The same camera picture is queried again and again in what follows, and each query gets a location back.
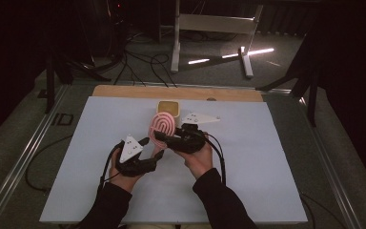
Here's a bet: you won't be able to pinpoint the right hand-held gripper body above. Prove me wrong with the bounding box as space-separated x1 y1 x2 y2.
165 113 221 155

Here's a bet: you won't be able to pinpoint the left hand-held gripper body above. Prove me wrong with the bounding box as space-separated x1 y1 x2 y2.
115 134 158 177

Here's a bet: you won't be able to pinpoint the pink hairbrush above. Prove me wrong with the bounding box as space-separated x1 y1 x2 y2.
148 112 177 159

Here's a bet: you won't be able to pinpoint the beige square cup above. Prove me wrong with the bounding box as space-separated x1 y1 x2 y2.
156 100 182 128

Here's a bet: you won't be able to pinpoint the person's right hand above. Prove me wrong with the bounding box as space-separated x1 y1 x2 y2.
174 141 214 179

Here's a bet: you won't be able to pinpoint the person's left hand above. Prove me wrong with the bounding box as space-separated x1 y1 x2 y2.
109 147 146 194

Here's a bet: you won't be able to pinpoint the light blue table mat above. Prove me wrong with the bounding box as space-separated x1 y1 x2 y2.
39 95 309 223

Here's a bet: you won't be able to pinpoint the black tripod stand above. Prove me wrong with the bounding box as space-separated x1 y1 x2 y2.
43 52 112 115
255 30 321 128

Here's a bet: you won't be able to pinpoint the dark equipment rack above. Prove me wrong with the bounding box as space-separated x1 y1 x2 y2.
103 0 130 63

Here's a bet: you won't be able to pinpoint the white metal stand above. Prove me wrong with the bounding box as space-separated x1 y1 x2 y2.
170 0 264 79

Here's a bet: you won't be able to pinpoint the right hand-held gripper black cable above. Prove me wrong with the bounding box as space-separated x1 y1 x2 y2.
203 133 347 229

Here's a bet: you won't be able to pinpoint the hand-held gripper black cable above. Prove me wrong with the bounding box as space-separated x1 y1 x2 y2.
24 135 126 196
203 133 347 229

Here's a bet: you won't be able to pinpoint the black floor cables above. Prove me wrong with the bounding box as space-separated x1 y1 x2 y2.
113 30 178 89

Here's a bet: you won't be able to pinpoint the left hand-held gripper black cable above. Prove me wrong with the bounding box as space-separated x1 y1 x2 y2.
24 135 126 196

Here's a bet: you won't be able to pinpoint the aluminium rail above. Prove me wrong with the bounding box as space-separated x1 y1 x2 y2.
0 85 71 229
297 94 366 229

